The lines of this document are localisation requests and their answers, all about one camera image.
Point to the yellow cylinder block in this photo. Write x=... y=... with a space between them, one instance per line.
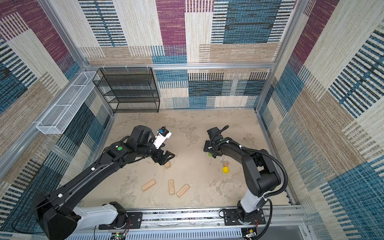
x=226 y=169

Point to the aluminium mounting rail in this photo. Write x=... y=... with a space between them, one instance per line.
x=277 y=223

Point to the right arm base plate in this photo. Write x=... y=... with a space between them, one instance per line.
x=236 y=217

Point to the white wire mesh basket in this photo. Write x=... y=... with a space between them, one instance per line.
x=57 y=119

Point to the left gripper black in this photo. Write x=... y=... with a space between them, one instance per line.
x=158 y=157

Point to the black wire shelf rack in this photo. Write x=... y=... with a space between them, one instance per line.
x=128 y=90

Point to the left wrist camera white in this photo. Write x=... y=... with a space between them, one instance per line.
x=160 y=138

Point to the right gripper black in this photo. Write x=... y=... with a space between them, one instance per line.
x=207 y=147

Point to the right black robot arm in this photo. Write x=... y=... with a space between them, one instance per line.
x=264 y=175

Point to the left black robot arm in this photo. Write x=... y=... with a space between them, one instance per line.
x=57 y=213

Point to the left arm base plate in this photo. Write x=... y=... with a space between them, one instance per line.
x=130 y=220

